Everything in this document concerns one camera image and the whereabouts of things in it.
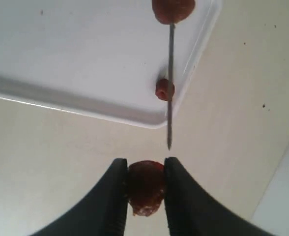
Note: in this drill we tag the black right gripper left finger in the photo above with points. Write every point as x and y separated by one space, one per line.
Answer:
101 212

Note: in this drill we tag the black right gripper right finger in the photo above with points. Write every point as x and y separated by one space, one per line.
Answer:
191 211

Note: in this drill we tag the thin metal skewer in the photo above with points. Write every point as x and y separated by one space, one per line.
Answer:
170 88

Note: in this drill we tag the white plastic tray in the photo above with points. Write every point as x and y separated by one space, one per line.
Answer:
97 58

